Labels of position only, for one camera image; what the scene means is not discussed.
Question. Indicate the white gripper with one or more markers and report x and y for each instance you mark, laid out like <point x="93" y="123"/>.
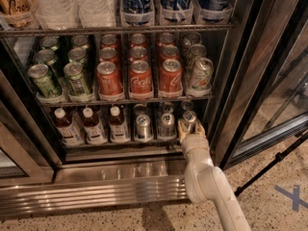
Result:
<point x="193" y="141"/>

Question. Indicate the silver redbull can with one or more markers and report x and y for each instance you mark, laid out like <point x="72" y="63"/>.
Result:
<point x="188" y="121"/>
<point x="143" y="130"/>
<point x="187" y="105"/>
<point x="167" y="127"/>

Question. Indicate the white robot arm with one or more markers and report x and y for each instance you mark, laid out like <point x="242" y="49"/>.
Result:
<point x="204" y="181"/>

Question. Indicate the red coca cola can right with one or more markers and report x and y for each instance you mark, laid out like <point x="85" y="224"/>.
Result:
<point x="170" y="76"/>

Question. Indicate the red coca cola can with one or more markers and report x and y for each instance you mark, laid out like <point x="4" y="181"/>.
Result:
<point x="140" y="77"/>
<point x="170" y="76"/>

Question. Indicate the white 7up can front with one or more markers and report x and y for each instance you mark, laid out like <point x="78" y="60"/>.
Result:
<point x="201" y="74"/>

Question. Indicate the red coca cola can middle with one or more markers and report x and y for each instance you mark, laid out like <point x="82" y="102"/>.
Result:
<point x="140" y="77"/>

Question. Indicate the open glass fridge door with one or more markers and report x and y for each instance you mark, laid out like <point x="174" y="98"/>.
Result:
<point x="254" y="52"/>

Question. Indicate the red soda can front left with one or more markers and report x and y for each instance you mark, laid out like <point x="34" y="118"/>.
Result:
<point x="109" y="80"/>

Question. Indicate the green can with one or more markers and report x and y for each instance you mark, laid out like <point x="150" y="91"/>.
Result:
<point x="77" y="79"/>
<point x="45" y="80"/>

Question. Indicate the steel fridge base grille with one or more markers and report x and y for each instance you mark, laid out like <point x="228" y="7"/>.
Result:
<point x="26" y="201"/>

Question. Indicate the green can front left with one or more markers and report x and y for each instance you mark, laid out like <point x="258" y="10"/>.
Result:
<point x="45" y="80"/>

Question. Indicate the yellow la croix can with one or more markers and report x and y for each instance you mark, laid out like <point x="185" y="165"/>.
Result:
<point x="16" y="13"/>

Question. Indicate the tea bottle right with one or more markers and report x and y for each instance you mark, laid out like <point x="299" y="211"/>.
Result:
<point x="118" y="125"/>

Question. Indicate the tea bottle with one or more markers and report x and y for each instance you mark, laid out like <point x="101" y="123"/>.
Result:
<point x="93" y="127"/>
<point x="118" y="125"/>
<point x="68" y="128"/>

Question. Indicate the black tripod leg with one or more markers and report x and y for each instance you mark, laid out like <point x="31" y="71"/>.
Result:
<point x="279" y="157"/>

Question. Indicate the tea bottle middle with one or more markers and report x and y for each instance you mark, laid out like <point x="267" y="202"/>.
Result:
<point x="93" y="127"/>

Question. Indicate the tea bottle left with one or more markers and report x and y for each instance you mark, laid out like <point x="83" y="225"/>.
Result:
<point x="68" y="128"/>

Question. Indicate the blue tape cross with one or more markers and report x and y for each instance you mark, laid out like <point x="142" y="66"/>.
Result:
<point x="297" y="201"/>

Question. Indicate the clear water bottle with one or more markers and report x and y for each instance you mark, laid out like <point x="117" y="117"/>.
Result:
<point x="97" y="13"/>

